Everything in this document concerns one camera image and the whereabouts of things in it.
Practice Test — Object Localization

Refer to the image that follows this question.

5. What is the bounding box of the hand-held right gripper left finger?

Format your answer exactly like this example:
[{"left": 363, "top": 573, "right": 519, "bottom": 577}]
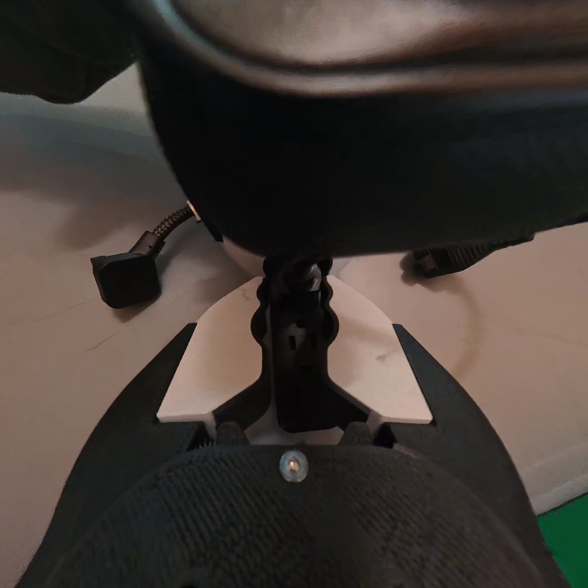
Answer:
[{"left": 156, "top": 276, "right": 276, "bottom": 435}]

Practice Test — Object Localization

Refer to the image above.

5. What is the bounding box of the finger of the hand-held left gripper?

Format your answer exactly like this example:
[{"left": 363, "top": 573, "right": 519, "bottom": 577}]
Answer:
[
  {"left": 223, "top": 241, "right": 267, "bottom": 278},
  {"left": 331, "top": 257, "right": 366, "bottom": 282}
]

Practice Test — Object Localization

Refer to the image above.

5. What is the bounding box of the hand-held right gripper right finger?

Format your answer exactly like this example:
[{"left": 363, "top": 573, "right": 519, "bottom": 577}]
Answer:
[{"left": 322, "top": 275, "right": 434, "bottom": 432}]

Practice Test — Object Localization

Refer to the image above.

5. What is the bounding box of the short black power cord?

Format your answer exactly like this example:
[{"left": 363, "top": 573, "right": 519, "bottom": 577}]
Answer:
[{"left": 264, "top": 236, "right": 536, "bottom": 295}]

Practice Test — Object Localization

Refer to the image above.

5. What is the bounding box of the person's left forearm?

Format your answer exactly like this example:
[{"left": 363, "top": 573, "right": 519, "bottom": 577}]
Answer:
[{"left": 0, "top": 0, "right": 141, "bottom": 105}]

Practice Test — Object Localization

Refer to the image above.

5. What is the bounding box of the green mat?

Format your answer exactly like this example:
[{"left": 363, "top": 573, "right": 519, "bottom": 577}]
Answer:
[{"left": 535, "top": 503, "right": 588, "bottom": 588}]

